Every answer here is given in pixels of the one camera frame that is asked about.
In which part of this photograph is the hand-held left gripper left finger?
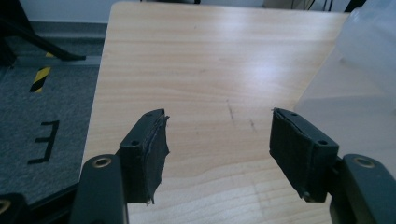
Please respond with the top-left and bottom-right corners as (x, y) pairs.
(119, 108), (171, 206)

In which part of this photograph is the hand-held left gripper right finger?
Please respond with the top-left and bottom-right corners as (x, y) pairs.
(269, 107), (340, 203)

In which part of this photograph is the black floor tape mark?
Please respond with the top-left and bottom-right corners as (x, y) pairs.
(26, 119), (61, 165)

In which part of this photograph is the yellow and black floor tape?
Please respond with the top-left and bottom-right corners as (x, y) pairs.
(29, 65), (52, 94)

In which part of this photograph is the black metal stand leg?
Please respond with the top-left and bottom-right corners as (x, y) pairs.
(0, 0), (87, 67)

